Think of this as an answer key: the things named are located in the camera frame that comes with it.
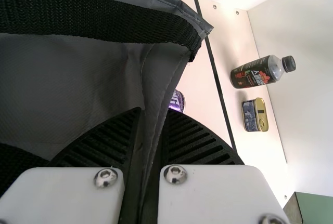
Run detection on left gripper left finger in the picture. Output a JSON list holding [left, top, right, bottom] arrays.
[[0, 107, 143, 224]]

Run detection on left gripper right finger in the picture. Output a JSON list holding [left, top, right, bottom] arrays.
[[156, 111, 288, 224]]

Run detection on purple drink can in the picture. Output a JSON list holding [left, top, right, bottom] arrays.
[[168, 88, 187, 113]]

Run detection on dark grey bag with straps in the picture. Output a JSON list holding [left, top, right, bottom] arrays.
[[0, 0, 215, 224]]

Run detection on dark coffee bottle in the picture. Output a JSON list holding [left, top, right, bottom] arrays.
[[230, 54, 297, 90]]

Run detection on rectangular tin with gold lid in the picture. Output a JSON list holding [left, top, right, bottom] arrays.
[[241, 97, 270, 133]]

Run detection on black strip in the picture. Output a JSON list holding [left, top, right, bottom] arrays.
[[193, 0, 238, 154]]

